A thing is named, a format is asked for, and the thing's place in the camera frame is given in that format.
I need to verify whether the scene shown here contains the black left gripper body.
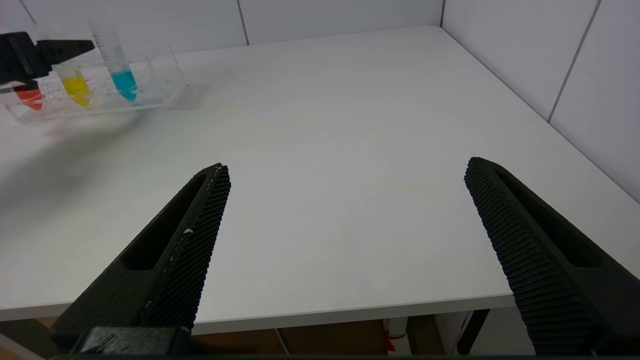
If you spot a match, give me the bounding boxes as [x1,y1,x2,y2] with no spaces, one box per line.
[0,31,51,85]

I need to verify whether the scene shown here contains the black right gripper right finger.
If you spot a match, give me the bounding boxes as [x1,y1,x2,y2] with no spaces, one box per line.
[464,157,640,357]

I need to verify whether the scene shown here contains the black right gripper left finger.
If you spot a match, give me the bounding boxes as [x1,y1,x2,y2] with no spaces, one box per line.
[49,163,232,351]

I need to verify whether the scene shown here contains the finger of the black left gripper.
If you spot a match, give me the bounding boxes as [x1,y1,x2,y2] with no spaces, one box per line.
[37,39,96,68]

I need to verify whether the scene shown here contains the test tube with yellow pigment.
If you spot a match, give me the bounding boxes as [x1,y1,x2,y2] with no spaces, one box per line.
[44,30,93,108]

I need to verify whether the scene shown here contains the test tube with blue pigment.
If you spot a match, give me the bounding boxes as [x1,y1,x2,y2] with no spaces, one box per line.
[90,21,139,103]

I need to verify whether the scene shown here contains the test tube with red pigment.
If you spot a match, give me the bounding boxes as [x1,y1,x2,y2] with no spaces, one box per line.
[11,81,47,112]

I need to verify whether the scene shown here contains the clear acrylic test tube rack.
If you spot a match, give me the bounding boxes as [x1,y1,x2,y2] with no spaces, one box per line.
[0,44,190,124]

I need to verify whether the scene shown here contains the black table leg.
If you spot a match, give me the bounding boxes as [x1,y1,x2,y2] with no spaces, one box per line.
[456,309,492,357]

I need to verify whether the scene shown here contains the white paper with red ribbon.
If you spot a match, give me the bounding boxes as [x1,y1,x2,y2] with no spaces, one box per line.
[382,319,412,357]

